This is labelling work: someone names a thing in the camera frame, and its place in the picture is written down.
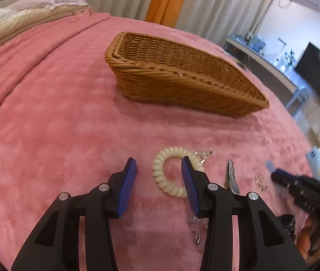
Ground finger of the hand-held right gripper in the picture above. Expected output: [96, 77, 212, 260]
[265, 160, 300, 194]

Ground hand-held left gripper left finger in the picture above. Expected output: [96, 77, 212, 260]
[11, 157, 137, 271]

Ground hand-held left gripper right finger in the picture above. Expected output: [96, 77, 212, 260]
[181, 156, 310, 271]

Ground cream spiral coil bracelet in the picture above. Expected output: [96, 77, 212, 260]
[153, 146, 213, 199]

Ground brown wicker basket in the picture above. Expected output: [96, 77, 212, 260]
[104, 32, 270, 118]

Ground person's right hand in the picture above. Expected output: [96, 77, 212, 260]
[297, 217, 320, 264]

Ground white package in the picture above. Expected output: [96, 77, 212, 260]
[307, 145, 320, 179]

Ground pale blue chair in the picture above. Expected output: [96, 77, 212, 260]
[286, 85, 311, 125]

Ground pink fleece blanket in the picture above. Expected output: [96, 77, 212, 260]
[0, 12, 320, 271]

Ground black flat television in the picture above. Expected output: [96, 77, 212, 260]
[294, 42, 320, 114]

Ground white grey desk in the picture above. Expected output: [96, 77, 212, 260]
[224, 35, 305, 94]

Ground white vase with flowers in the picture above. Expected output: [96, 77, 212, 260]
[283, 49, 296, 69]

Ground white desk lamp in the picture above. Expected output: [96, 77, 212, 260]
[275, 37, 288, 63]

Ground books on stand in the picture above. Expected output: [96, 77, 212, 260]
[246, 31, 267, 52]

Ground orange curtain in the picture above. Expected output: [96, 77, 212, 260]
[146, 0, 192, 26]

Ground beige quilt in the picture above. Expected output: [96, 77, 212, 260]
[0, 5, 94, 60]

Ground lilac pillow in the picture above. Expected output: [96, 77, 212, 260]
[6, 0, 89, 14]

